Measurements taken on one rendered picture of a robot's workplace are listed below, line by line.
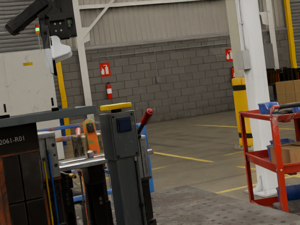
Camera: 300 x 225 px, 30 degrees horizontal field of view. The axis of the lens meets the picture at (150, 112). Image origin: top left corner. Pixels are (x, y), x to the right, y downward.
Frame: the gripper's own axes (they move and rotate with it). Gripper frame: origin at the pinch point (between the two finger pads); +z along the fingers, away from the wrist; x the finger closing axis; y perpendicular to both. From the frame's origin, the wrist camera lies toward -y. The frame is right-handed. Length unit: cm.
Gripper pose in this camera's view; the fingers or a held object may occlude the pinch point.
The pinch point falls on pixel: (51, 76)
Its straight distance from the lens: 132.8
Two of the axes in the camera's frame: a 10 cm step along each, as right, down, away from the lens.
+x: -1.1, -0.4, 9.9
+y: 9.8, -1.4, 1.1
